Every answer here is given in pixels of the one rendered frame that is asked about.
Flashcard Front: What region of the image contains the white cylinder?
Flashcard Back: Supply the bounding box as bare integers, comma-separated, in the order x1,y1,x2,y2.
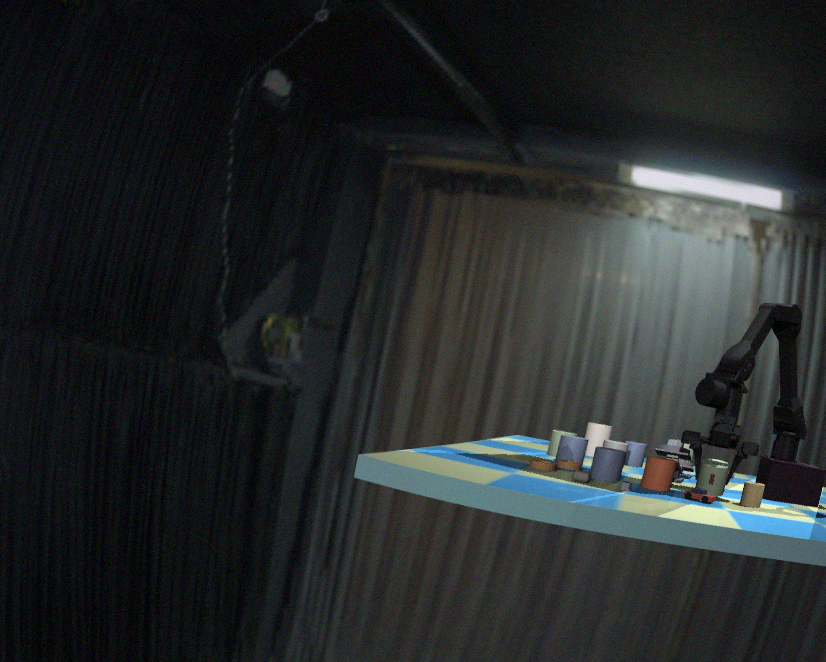
603,440,629,452
584,423,613,457

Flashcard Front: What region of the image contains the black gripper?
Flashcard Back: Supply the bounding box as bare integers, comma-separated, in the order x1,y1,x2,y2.
681,409,760,485

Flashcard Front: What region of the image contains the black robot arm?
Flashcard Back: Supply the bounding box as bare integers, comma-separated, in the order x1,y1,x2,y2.
695,303,807,463

